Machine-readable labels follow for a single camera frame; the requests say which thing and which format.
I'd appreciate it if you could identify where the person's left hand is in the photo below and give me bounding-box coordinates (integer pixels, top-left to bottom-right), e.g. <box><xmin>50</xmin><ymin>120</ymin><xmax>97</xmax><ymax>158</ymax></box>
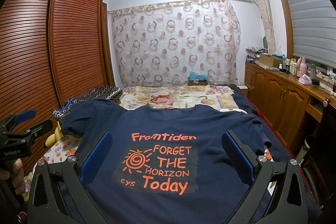
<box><xmin>0</xmin><ymin>159</ymin><xmax>26</xmax><ymax>195</ymax></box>

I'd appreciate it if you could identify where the navy blue printed t-shirt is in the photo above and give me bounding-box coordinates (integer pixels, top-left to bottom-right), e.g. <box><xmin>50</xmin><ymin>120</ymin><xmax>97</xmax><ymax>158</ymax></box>
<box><xmin>59</xmin><ymin>98</ymin><xmax>322</xmax><ymax>224</ymax></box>

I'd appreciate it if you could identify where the pink tissue pack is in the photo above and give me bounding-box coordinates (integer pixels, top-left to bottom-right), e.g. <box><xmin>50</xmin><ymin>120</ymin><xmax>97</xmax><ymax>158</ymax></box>
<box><xmin>298</xmin><ymin>75</ymin><xmax>311</xmax><ymax>85</ymax></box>

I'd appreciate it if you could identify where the dark patterned folded cloth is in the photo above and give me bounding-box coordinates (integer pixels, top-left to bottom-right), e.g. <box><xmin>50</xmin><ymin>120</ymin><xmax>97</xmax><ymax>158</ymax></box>
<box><xmin>52</xmin><ymin>85</ymin><xmax>123</xmax><ymax>125</ymax></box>

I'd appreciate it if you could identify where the navy blue blanket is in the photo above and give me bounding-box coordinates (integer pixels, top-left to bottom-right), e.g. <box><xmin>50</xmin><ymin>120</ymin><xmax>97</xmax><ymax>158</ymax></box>
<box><xmin>229</xmin><ymin>85</ymin><xmax>291</xmax><ymax>162</ymax></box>

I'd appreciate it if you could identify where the stack of folded clothes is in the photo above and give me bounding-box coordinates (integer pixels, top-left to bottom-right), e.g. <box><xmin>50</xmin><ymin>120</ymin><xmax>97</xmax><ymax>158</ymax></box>
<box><xmin>245</xmin><ymin>47</ymin><xmax>268</xmax><ymax>63</ymax></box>

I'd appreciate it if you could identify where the wooden sideboard cabinet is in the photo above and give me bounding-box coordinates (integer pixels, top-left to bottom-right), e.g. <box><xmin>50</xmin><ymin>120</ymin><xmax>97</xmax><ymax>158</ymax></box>
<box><xmin>244</xmin><ymin>63</ymin><xmax>335</xmax><ymax>151</ymax></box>

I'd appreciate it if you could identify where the brown louvered wardrobe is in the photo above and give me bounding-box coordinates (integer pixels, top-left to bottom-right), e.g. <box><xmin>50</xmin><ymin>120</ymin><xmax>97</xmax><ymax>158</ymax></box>
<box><xmin>1</xmin><ymin>0</ymin><xmax>114</xmax><ymax>131</ymax></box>

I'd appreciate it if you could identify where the floral beige quilt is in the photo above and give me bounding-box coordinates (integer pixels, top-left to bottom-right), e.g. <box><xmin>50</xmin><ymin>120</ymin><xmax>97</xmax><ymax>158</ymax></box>
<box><xmin>120</xmin><ymin>85</ymin><xmax>244</xmax><ymax>112</ymax></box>

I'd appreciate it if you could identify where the circle pattern sheer curtain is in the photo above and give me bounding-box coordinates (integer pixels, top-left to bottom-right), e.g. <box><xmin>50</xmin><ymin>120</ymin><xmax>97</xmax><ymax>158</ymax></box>
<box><xmin>111</xmin><ymin>0</ymin><xmax>241</xmax><ymax>87</ymax></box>

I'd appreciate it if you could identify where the blue box behind bed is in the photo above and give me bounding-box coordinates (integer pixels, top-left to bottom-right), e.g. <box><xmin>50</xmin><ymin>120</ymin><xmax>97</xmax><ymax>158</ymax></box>
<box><xmin>187</xmin><ymin>71</ymin><xmax>208</xmax><ymax>86</ymax></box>

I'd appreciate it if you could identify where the tied beige side curtain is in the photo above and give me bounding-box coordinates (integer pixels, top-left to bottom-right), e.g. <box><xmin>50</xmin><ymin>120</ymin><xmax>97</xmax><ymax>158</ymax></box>
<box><xmin>257</xmin><ymin>0</ymin><xmax>276</xmax><ymax>55</ymax></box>

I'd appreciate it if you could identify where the grey window roller blind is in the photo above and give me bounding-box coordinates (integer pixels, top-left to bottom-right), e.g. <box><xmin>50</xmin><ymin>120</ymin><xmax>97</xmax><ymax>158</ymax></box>
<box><xmin>287</xmin><ymin>0</ymin><xmax>335</xmax><ymax>68</ymax></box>

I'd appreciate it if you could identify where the yellow plush toy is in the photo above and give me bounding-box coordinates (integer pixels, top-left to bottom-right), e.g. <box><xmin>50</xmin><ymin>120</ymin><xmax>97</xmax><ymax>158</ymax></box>
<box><xmin>45</xmin><ymin>122</ymin><xmax>63</xmax><ymax>148</ymax></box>

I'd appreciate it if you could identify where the orange fruit print bedsheet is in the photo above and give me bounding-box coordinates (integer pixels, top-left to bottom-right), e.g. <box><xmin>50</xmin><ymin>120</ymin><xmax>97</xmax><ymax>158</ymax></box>
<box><xmin>22</xmin><ymin>135</ymin><xmax>81</xmax><ymax>202</ymax></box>

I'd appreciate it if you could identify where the cardboard box on cabinet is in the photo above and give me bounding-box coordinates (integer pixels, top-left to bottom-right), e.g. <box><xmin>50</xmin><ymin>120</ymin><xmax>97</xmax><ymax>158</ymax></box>
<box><xmin>259</xmin><ymin>54</ymin><xmax>283</xmax><ymax>68</ymax></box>

